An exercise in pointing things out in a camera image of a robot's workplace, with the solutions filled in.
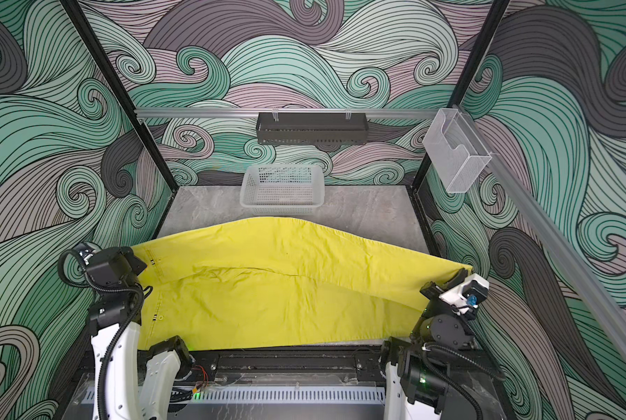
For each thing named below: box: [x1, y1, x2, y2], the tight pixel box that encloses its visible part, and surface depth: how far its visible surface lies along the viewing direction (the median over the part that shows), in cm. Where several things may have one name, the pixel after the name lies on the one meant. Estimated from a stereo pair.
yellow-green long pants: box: [132, 217, 473, 352], surface depth 84 cm
